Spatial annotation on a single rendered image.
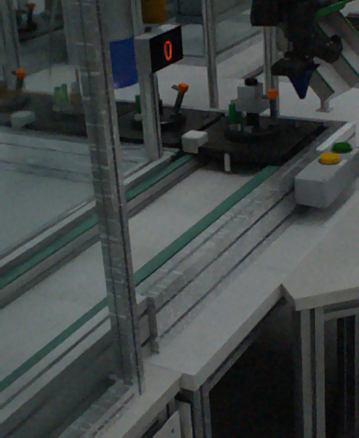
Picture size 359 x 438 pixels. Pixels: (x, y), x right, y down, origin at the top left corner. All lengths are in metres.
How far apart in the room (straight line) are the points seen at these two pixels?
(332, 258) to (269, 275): 0.13
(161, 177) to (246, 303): 0.43
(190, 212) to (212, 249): 0.26
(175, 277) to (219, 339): 0.12
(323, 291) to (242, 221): 0.19
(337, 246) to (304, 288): 0.18
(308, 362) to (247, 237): 0.25
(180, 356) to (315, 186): 0.53
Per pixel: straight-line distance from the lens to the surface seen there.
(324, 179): 1.77
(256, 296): 1.56
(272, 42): 2.15
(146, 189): 1.81
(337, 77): 2.25
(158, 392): 1.33
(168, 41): 1.84
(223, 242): 1.54
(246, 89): 1.97
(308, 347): 1.63
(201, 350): 1.42
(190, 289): 1.46
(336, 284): 1.59
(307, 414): 1.71
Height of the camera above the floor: 1.63
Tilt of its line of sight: 23 degrees down
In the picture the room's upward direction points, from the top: 5 degrees counter-clockwise
